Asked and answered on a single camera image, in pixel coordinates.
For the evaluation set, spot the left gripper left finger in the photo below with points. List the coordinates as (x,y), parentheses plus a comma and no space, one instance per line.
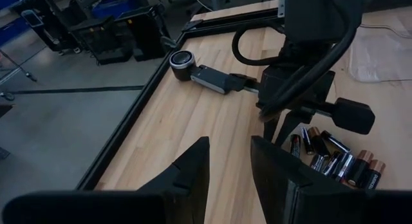
(186,185)

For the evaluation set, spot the large black equipment case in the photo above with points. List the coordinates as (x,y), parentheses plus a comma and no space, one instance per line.
(141,32)

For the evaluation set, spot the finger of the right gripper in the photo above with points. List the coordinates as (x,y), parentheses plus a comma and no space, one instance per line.
(271,129)
(289,124)

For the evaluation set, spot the small grey clamp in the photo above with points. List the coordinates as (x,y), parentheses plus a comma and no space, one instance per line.
(168,42)

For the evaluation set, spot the blue storage bin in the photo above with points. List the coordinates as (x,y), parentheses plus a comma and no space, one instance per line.
(109,6)
(13,29)

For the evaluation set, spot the clear plastic tray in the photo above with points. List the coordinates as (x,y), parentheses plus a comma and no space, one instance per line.
(380,53)

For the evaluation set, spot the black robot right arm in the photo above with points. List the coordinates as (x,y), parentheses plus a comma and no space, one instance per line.
(322,14)

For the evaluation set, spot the black tripod leg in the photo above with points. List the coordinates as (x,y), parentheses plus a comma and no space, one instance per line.
(19,69)

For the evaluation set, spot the black aluminium table frame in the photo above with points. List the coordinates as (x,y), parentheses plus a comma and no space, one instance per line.
(128,119)

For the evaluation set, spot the black grey handheld camera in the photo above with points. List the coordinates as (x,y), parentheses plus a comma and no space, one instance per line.
(209,77)

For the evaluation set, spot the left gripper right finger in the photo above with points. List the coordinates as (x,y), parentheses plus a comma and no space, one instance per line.
(283,192)

